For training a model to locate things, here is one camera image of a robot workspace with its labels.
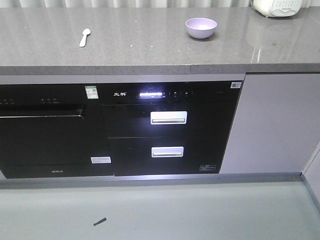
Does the lower silver drawer handle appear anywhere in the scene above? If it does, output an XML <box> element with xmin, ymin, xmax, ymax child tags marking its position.
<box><xmin>151</xmin><ymin>146</ymin><xmax>184</xmax><ymax>158</ymax></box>

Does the black built-in oven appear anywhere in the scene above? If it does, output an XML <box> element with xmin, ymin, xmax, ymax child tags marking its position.
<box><xmin>0</xmin><ymin>84</ymin><xmax>114</xmax><ymax>179</ymax></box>

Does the silver drawer handle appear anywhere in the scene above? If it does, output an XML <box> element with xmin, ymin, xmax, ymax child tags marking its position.
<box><xmin>151</xmin><ymin>146</ymin><xmax>184</xmax><ymax>158</ymax></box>
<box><xmin>150</xmin><ymin>111</ymin><xmax>188</xmax><ymax>125</ymax></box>

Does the white side cabinet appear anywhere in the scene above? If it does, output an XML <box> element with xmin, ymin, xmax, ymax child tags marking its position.
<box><xmin>301</xmin><ymin>146</ymin><xmax>320</xmax><ymax>208</ymax></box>

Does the upper silver drawer handle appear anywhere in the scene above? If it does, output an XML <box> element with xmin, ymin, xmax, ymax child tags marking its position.
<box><xmin>150</xmin><ymin>111</ymin><xmax>188</xmax><ymax>125</ymax></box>

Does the pale green ceramic spoon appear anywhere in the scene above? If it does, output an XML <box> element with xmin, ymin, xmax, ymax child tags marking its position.
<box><xmin>79</xmin><ymin>28</ymin><xmax>91</xmax><ymax>48</ymax></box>

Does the white rice cooker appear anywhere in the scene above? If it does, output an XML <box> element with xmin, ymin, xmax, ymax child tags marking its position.
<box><xmin>249</xmin><ymin>0</ymin><xmax>312</xmax><ymax>19</ymax></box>

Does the grey cabinet door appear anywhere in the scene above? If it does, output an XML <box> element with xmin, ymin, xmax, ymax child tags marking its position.
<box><xmin>220</xmin><ymin>73</ymin><xmax>320</xmax><ymax>174</ymax></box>

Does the white curtain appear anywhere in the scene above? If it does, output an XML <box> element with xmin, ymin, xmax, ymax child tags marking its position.
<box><xmin>0</xmin><ymin>0</ymin><xmax>252</xmax><ymax>8</ymax></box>

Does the black tape strip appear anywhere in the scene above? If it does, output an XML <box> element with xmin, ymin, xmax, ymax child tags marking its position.
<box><xmin>93</xmin><ymin>217</ymin><xmax>107</xmax><ymax>226</ymax></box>

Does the lilac plastic bowl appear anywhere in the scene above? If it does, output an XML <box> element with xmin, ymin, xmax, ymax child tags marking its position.
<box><xmin>185</xmin><ymin>17</ymin><xmax>218</xmax><ymax>40</ymax></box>

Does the black disinfection cabinet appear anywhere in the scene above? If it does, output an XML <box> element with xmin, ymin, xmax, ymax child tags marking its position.
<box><xmin>98</xmin><ymin>80</ymin><xmax>242</xmax><ymax>176</ymax></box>

